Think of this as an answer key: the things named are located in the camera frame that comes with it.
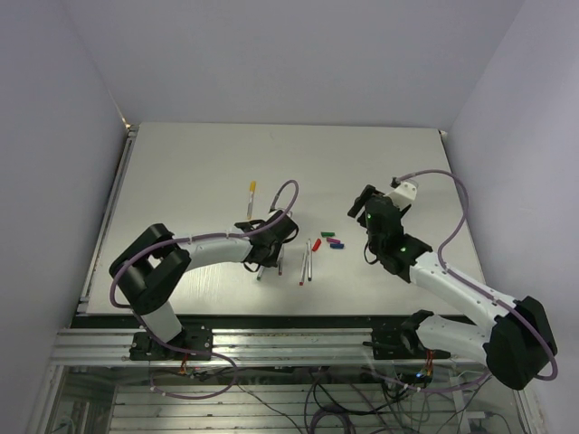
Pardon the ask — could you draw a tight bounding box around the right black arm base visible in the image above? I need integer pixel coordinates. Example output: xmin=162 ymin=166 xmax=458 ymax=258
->
xmin=362 ymin=310 xmax=436 ymax=360

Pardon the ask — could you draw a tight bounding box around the aluminium frame rail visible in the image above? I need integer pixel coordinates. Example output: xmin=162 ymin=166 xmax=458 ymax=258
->
xmin=49 ymin=327 xmax=498 ymax=367

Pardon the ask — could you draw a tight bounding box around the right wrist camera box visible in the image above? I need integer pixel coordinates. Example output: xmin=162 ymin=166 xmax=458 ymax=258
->
xmin=387 ymin=178 xmax=418 ymax=211

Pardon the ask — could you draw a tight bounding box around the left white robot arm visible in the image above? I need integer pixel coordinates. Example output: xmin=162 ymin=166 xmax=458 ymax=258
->
xmin=109 ymin=210 xmax=299 ymax=359

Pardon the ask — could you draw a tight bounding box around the blue pen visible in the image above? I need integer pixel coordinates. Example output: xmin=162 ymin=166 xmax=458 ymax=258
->
xmin=307 ymin=239 xmax=313 ymax=281

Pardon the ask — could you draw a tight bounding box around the purple cable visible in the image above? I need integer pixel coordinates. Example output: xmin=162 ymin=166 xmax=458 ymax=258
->
xmin=110 ymin=179 xmax=300 ymax=401
xmin=361 ymin=169 xmax=560 ymax=394

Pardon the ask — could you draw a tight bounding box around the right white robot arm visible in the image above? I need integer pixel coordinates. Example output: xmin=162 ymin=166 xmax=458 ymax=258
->
xmin=347 ymin=182 xmax=557 ymax=391

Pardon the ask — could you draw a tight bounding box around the red pen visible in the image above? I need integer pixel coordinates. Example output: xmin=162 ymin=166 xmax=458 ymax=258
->
xmin=299 ymin=241 xmax=309 ymax=286

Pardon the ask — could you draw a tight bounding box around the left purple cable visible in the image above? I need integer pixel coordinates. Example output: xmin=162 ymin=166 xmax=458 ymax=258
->
xmin=110 ymin=179 xmax=300 ymax=401

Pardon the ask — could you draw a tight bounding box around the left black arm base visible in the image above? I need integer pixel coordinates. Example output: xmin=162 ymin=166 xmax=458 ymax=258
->
xmin=129 ymin=328 xmax=213 ymax=362

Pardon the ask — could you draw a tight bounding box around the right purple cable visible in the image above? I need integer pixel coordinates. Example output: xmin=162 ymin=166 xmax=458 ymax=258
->
xmin=361 ymin=169 xmax=560 ymax=394

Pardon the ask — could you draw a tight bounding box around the yellow pen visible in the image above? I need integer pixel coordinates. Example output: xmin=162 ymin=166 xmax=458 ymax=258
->
xmin=246 ymin=181 xmax=257 ymax=221

